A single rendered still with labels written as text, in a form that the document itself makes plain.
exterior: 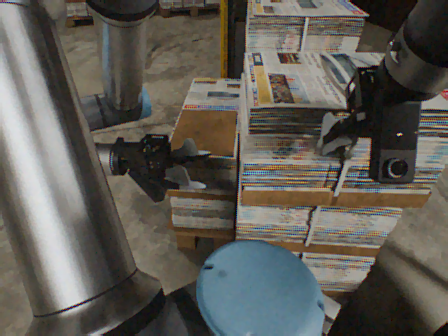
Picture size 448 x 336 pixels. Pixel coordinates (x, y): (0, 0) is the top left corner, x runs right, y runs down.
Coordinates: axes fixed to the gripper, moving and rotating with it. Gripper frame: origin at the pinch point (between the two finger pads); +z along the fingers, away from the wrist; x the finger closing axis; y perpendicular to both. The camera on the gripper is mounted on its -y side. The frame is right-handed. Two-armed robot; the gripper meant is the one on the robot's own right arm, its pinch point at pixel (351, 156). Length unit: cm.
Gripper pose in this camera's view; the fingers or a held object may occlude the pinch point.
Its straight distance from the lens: 54.5
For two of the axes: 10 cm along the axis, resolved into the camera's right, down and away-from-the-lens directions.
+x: -10.0, -0.6, 0.7
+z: 0.4, 3.6, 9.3
